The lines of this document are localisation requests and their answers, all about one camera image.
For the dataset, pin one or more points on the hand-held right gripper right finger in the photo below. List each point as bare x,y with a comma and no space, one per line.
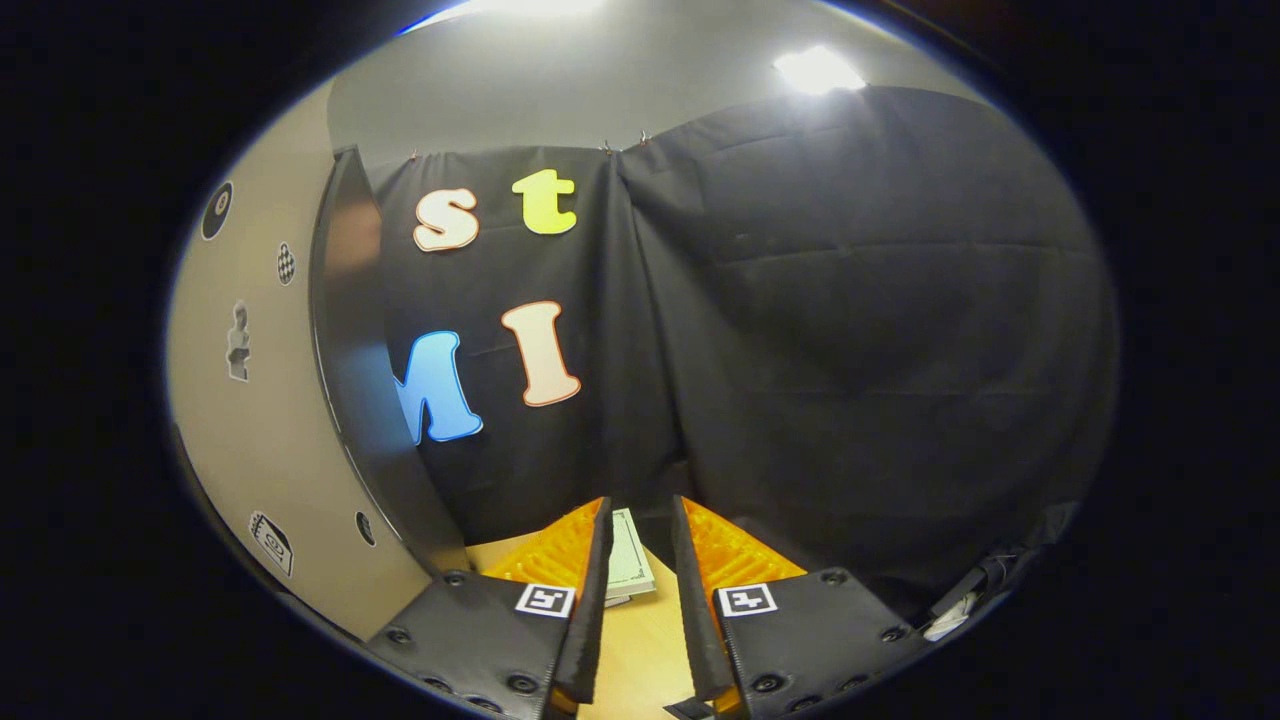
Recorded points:
695,620

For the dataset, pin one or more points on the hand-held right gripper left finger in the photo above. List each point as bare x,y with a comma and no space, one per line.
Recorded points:
590,620

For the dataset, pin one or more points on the black backdrop cloth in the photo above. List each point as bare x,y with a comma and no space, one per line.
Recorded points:
850,350

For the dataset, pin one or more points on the pale green book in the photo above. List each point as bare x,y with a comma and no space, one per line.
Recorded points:
630,555

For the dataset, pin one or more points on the ceiling light panel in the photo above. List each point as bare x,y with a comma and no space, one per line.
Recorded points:
817,70
535,5

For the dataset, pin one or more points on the beige cabinet door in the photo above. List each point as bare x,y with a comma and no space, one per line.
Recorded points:
270,440

